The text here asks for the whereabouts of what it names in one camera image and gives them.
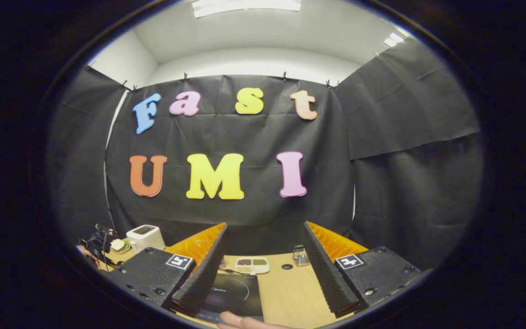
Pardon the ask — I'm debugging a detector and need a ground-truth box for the white divided dish with beans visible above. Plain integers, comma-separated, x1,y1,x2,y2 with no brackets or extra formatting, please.
235,257,270,275

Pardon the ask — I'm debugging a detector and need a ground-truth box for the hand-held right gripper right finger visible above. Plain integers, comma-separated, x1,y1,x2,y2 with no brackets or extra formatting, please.
303,221,423,319

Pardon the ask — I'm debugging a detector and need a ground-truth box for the green plate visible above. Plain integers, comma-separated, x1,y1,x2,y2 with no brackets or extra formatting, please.
109,239,132,255

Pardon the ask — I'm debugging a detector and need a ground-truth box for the small wire basket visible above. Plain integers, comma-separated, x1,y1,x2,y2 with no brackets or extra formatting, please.
293,245,310,267

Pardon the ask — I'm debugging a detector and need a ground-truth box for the row of black cloth clips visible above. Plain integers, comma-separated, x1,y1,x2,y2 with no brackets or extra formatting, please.
85,50,382,92

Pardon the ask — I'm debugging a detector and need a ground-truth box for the white toaster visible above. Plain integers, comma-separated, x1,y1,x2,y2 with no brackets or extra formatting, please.
126,225,166,253

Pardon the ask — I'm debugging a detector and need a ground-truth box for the large ceiling light panel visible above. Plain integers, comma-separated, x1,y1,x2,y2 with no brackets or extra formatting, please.
192,0,302,19

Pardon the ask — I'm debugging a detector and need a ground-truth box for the black induction cooktop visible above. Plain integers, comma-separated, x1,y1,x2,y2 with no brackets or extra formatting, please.
197,273,264,323

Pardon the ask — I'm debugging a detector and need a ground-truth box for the small ceiling light panel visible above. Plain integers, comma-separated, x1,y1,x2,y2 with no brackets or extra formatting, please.
383,31,405,48

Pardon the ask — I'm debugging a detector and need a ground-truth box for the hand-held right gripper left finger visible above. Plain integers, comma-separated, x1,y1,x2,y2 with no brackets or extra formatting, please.
107,223,229,318

